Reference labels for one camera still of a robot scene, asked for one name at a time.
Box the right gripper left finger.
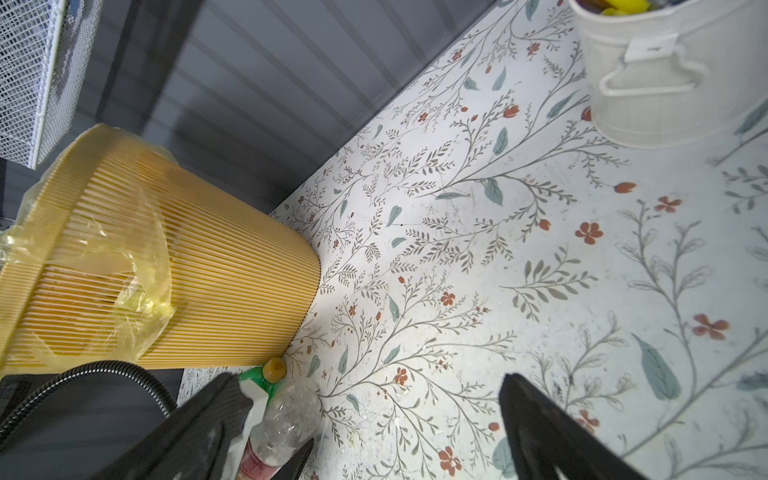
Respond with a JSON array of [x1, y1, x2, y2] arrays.
[[92, 373, 253, 479]]

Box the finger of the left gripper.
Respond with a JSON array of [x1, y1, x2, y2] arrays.
[[271, 438, 315, 480]]

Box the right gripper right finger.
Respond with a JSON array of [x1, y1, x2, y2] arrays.
[[499, 374, 643, 479]]

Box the red label clear bottle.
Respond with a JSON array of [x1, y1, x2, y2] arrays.
[[236, 381, 321, 479]]

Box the green plastic bottle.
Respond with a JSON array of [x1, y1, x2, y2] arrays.
[[239, 357, 287, 398]]

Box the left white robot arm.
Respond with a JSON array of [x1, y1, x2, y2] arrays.
[[1, 361, 267, 479]]

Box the yellow slatted waste bin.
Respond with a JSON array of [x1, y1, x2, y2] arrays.
[[1, 124, 321, 375]]

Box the floral table mat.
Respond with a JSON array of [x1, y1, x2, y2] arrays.
[[273, 1, 767, 479]]

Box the white pen holder cup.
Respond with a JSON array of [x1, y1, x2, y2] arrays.
[[570, 1, 767, 148]]

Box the white wire mesh basket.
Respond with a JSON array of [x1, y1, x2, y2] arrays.
[[1, 0, 103, 170]]

